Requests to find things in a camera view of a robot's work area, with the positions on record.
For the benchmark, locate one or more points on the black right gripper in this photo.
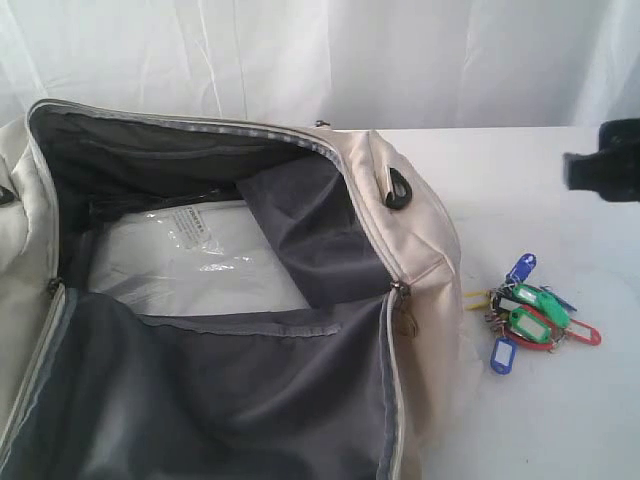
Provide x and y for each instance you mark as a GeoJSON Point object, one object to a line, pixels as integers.
{"type": "Point", "coordinates": [614, 170]}

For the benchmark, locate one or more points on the white plastic wrapped package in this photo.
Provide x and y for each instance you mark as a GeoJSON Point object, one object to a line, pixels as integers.
{"type": "Point", "coordinates": [205, 259]}

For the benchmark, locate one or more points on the colourful key tag bunch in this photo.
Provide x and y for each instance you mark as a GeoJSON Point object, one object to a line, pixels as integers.
{"type": "Point", "coordinates": [521, 315]}

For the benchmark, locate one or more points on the beige fabric duffel bag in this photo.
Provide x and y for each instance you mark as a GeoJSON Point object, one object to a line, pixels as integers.
{"type": "Point", "coordinates": [348, 388]}

